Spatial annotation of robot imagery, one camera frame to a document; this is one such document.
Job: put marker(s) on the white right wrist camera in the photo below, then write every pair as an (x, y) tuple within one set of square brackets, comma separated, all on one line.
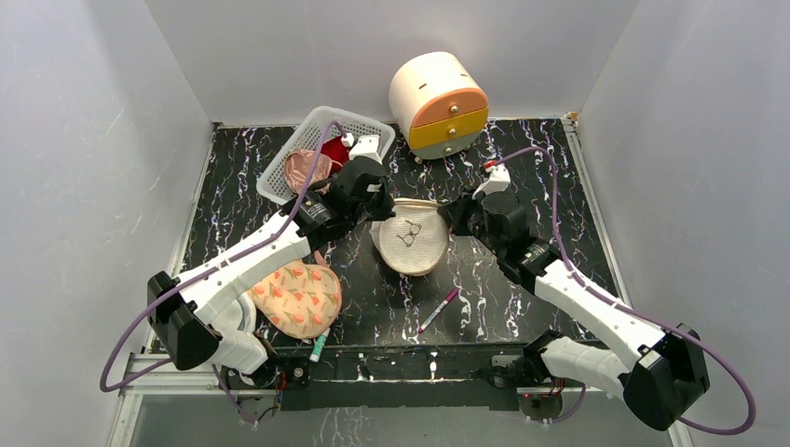
[(498, 179)]

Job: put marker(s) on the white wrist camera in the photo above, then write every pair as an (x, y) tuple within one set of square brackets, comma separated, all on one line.
[(498, 179), (364, 146)]

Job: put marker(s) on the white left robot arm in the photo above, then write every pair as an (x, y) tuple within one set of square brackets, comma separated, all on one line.
[(182, 310)]

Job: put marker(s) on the round white drawer cabinet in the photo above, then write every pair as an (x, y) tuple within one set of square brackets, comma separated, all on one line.
[(439, 108)]

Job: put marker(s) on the red bra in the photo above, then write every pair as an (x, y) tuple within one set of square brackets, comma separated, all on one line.
[(337, 152)]

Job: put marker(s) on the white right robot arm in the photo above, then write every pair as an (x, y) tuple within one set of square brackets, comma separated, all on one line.
[(599, 308)]

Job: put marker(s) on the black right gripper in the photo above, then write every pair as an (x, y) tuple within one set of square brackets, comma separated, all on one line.
[(456, 215)]

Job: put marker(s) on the white mesh bag lid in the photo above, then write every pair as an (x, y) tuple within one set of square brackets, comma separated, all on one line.
[(239, 315)]

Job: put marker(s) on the pink satin bra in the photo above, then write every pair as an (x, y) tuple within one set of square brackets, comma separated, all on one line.
[(304, 166)]

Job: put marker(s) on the pink pen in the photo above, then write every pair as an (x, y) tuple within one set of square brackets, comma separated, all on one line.
[(438, 310)]

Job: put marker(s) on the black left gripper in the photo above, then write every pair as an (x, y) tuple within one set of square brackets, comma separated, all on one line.
[(383, 211)]

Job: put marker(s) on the black table front rail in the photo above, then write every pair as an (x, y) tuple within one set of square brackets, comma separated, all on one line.
[(421, 376)]

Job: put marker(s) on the white mesh laundry bag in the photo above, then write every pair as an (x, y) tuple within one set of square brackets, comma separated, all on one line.
[(414, 240)]

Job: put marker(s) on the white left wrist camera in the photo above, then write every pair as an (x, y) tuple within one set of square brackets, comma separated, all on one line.
[(364, 146)]

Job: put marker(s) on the peach floral bra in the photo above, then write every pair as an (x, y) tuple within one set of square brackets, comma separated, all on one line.
[(301, 300)]

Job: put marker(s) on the teal white marker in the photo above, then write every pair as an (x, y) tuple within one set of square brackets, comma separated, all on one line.
[(318, 346)]

